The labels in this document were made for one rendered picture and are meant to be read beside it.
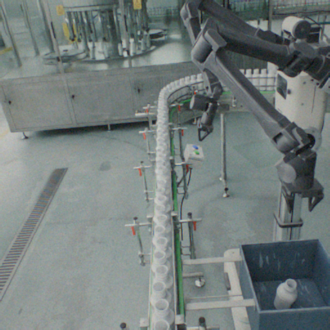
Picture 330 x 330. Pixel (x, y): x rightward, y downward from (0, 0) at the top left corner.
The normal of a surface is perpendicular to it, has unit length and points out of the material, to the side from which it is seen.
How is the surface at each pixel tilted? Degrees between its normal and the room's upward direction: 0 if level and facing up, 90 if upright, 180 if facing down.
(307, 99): 90
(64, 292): 0
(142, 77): 90
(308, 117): 101
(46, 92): 90
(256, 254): 90
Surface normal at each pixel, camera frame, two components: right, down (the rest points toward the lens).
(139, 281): -0.09, -0.87
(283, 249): 0.01, 0.48
